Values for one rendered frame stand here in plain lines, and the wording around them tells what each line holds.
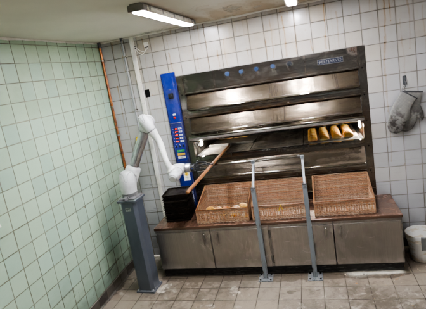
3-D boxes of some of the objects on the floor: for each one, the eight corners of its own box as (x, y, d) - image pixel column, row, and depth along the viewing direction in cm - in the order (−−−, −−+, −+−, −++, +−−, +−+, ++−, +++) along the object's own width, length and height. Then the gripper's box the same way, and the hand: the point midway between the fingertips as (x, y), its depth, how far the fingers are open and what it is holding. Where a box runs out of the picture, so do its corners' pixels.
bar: (203, 267, 429) (185, 165, 406) (322, 263, 396) (309, 152, 374) (196, 283, 400) (175, 174, 377) (323, 280, 367) (309, 161, 344)
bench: (179, 254, 471) (170, 209, 460) (393, 245, 409) (390, 193, 398) (163, 279, 418) (153, 229, 407) (407, 273, 356) (403, 214, 345)
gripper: (190, 159, 386) (213, 156, 380) (193, 174, 390) (215, 172, 383) (188, 161, 379) (211, 158, 373) (191, 176, 382) (214, 174, 376)
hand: (210, 165), depth 379 cm, fingers closed on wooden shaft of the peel, 3 cm apart
